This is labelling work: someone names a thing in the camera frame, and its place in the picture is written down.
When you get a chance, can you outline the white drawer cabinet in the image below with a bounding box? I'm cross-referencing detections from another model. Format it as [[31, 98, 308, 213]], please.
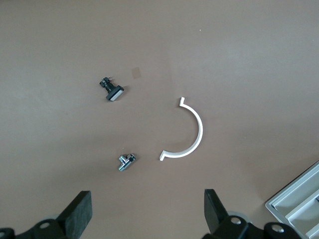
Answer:
[[265, 159, 319, 239]]

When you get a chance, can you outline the black square push switch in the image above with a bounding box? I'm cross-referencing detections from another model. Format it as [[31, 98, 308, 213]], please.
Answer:
[[99, 77, 125, 103]]

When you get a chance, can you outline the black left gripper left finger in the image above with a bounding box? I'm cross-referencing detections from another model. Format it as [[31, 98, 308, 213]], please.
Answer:
[[16, 190, 93, 239]]

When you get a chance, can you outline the white semicircular clamp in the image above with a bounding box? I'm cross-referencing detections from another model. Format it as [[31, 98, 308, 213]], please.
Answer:
[[159, 96, 204, 162]]

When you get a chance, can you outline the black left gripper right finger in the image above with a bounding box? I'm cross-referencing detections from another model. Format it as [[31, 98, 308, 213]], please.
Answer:
[[203, 188, 262, 239]]

